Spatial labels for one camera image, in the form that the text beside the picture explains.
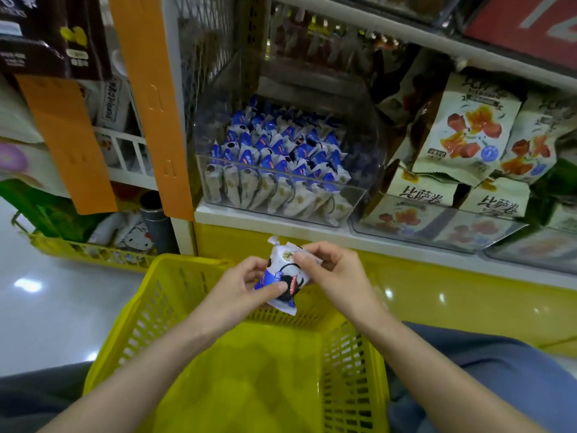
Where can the orange hanging strip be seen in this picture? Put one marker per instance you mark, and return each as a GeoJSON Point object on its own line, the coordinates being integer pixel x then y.
{"type": "Point", "coordinates": [68, 144]}

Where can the white card packet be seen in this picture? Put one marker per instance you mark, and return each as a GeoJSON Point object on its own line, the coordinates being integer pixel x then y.
{"type": "Point", "coordinates": [113, 103]}

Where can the person's left hand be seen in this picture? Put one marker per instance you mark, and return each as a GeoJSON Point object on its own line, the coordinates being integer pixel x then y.
{"type": "Point", "coordinates": [230, 297]}

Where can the red price sign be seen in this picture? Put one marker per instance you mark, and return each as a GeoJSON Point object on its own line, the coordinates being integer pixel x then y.
{"type": "Point", "coordinates": [523, 22]}

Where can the clear plastic bin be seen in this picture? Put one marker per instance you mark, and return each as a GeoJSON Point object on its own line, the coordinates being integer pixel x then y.
{"type": "Point", "coordinates": [424, 231]}
{"type": "Point", "coordinates": [370, 144]}

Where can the orange shelf post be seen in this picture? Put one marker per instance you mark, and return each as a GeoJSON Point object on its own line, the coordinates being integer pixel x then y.
{"type": "Point", "coordinates": [153, 108]}

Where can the yellow floor basket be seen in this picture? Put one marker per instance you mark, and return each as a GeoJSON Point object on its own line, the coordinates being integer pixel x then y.
{"type": "Point", "coordinates": [81, 252]}

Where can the white cartoon print packet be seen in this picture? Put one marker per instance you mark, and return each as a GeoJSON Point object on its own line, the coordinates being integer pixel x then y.
{"type": "Point", "coordinates": [133, 237]}

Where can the snack packet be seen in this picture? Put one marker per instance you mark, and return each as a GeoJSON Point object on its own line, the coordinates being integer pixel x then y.
{"type": "Point", "coordinates": [281, 275]}

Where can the person's left forearm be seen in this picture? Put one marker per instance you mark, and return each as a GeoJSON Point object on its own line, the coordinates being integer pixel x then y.
{"type": "Point", "coordinates": [126, 388]}

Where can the dark grey cylinder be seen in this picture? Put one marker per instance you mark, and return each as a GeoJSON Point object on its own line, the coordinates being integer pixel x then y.
{"type": "Point", "coordinates": [159, 225]}

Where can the person's right hand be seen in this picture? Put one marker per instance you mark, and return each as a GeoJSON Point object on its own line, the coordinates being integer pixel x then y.
{"type": "Point", "coordinates": [347, 279]}

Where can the row of small brown packets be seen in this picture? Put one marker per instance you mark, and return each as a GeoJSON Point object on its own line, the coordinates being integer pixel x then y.
{"type": "Point", "coordinates": [333, 40]}

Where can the yellow plastic shopping basket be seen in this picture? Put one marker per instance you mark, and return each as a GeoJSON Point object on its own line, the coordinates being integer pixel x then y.
{"type": "Point", "coordinates": [243, 379]}

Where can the green snack bags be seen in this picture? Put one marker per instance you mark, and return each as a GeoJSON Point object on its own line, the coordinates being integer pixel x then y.
{"type": "Point", "coordinates": [41, 210]}

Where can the row of fruit print bags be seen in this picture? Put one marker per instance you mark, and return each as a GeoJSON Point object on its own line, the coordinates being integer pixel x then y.
{"type": "Point", "coordinates": [478, 126]}

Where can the pile of blue snack packets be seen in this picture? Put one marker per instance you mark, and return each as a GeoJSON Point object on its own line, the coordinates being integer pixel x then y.
{"type": "Point", "coordinates": [275, 162]}

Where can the person's right forearm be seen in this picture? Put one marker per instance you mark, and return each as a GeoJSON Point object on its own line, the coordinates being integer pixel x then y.
{"type": "Point", "coordinates": [451, 383]}

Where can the store shelf with yellow base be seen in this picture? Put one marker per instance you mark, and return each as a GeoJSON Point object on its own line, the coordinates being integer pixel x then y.
{"type": "Point", "coordinates": [469, 293]}

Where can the black potato stick bag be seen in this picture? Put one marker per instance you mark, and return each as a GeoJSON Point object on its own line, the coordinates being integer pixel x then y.
{"type": "Point", "coordinates": [45, 31]}

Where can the grey trousers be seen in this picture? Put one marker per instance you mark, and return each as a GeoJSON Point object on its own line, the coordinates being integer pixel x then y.
{"type": "Point", "coordinates": [505, 374]}

